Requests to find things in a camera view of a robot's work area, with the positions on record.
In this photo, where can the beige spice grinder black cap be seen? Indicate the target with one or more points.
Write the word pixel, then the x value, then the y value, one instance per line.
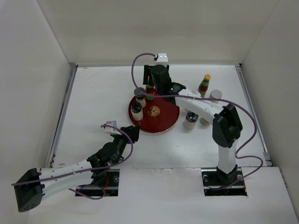
pixel 190 120

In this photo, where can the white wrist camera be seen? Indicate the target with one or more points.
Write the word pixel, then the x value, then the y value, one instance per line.
pixel 161 58
pixel 109 127

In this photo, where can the brown spice grinder black cap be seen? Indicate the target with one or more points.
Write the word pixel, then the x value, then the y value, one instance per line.
pixel 204 122

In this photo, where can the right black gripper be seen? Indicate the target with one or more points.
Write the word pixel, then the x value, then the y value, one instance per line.
pixel 146 74

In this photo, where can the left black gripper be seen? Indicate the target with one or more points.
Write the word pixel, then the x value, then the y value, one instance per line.
pixel 132 132

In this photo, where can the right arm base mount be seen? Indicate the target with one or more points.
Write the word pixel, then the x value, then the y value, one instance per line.
pixel 214 186

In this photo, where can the red round tray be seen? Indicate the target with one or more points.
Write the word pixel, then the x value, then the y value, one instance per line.
pixel 158 116

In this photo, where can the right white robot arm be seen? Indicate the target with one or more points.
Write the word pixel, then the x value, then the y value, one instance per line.
pixel 225 120

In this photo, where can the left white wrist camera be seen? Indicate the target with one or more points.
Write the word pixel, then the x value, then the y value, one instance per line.
pixel 109 127

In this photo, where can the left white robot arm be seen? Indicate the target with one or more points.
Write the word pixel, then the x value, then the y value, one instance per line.
pixel 37 185

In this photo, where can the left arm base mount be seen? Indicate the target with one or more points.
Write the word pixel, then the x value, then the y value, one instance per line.
pixel 108 185

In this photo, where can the white salt grinder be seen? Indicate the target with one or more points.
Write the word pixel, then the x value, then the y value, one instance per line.
pixel 139 96
pixel 137 111

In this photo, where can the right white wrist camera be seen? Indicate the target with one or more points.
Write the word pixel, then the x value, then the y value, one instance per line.
pixel 161 58

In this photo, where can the ketchup bottle yellow cap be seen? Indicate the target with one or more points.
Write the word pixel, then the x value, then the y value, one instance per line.
pixel 203 86
pixel 150 89

